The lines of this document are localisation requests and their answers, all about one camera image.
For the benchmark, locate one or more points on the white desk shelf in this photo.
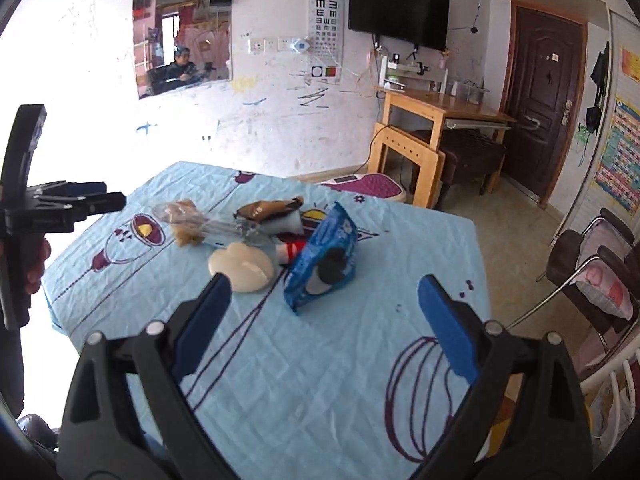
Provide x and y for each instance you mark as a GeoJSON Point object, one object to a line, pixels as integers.
{"type": "Point", "coordinates": [410, 72]}

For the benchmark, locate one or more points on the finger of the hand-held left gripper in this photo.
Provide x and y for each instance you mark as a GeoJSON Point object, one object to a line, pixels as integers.
{"type": "Point", "coordinates": [80, 188]}
{"type": "Point", "coordinates": [100, 203]}

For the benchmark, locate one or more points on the dark brown bench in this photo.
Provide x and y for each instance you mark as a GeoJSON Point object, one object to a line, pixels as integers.
{"type": "Point", "coordinates": [470, 152]}

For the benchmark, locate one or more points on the white metal chair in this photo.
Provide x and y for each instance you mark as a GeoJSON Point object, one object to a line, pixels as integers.
{"type": "Point", "coordinates": [617, 395]}

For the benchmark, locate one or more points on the white purple floor scale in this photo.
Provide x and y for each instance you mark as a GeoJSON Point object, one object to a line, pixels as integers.
{"type": "Point", "coordinates": [370, 185]}

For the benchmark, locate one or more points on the dark brown door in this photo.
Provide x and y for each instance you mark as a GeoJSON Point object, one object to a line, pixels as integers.
{"type": "Point", "coordinates": [545, 105]}

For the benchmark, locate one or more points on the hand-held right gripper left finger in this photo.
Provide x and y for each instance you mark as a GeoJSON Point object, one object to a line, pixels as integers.
{"type": "Point", "coordinates": [205, 325]}

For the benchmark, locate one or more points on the colourful grid wall poster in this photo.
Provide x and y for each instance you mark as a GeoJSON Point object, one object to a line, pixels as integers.
{"type": "Point", "coordinates": [622, 160]}

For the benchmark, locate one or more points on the row of wall sockets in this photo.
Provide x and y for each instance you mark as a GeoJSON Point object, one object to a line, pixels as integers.
{"type": "Point", "coordinates": [272, 46]}

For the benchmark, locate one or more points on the hanging black bags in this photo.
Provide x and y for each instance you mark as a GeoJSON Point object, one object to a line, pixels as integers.
{"type": "Point", "coordinates": [599, 70]}

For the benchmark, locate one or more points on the grey white packet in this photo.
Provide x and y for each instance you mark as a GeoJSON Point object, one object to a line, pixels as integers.
{"type": "Point", "coordinates": [287, 222]}

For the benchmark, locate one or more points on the black wall television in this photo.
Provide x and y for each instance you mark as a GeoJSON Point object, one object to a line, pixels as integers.
{"type": "Point", "coordinates": [395, 5]}

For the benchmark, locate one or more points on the person's left hand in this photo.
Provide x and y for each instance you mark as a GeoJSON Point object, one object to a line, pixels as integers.
{"type": "Point", "coordinates": [37, 265]}

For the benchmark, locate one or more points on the brown armchair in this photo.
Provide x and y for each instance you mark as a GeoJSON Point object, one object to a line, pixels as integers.
{"type": "Point", "coordinates": [570, 260]}

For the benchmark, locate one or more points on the small red white packet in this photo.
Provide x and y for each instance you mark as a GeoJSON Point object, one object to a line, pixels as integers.
{"type": "Point", "coordinates": [292, 249]}

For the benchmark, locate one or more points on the pink cushion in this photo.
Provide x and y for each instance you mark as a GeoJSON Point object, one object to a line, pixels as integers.
{"type": "Point", "coordinates": [607, 290]}

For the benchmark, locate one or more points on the wooden desk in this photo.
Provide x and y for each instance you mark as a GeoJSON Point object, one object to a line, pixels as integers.
{"type": "Point", "coordinates": [435, 105]}

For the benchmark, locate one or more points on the brown snack packet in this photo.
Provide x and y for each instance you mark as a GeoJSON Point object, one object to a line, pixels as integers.
{"type": "Point", "coordinates": [260, 208]}

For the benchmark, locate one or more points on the blue cookie packet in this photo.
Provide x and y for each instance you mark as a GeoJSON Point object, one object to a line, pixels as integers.
{"type": "Point", "coordinates": [325, 240]}

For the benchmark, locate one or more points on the light blue printed tablecloth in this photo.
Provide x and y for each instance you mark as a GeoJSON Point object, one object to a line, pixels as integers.
{"type": "Point", "coordinates": [310, 375]}

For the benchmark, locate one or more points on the eye chart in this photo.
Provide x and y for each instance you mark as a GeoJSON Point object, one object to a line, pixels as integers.
{"type": "Point", "coordinates": [326, 25]}

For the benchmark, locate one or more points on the clear plastic snack packet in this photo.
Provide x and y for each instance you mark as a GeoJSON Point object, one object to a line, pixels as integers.
{"type": "Point", "coordinates": [182, 220]}

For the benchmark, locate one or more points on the cream round bun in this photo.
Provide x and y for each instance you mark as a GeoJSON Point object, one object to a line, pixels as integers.
{"type": "Point", "coordinates": [240, 267]}

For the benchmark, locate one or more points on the red yellow wall poster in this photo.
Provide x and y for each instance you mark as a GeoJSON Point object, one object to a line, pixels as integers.
{"type": "Point", "coordinates": [631, 65]}

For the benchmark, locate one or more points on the wall mirror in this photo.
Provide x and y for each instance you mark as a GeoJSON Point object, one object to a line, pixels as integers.
{"type": "Point", "coordinates": [182, 30]}

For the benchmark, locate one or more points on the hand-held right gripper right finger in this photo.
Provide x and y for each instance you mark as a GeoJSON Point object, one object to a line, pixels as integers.
{"type": "Point", "coordinates": [445, 325]}

